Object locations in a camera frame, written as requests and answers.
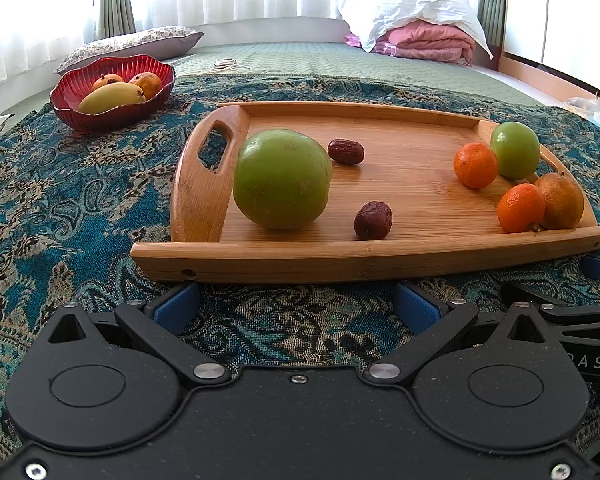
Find small green apple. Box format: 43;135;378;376
490;121;541;180

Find red ribbed glass bowl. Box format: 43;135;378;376
49;54;177;133

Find white corded controller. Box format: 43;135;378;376
212;57;253;73

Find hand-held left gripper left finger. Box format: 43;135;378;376
42;282;232;389

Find dull orange with stem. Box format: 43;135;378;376
534;171;585;231

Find yellow mango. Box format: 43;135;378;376
78;82;146;116

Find bright orange mandarin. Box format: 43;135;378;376
453;142;498;190
496;183;547;234

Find dried red date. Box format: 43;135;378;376
327;138;366;166
354;201;394;241

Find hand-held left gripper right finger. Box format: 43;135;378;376
370;282;565;389

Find green quilted bed cover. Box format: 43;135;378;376
162;40;546;108

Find large green apple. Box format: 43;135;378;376
232;129;333;231

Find floral grey pillow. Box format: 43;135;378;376
54;27;206;76

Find wooden serving tray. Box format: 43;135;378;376
130;101;600;285

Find teal patterned blanket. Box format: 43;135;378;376
0;74;600;448

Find white crumpled duvet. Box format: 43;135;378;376
337;0;495;60

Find white wardrobe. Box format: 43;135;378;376
500;0;600;96

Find folded pink blanket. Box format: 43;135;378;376
342;21;477;65

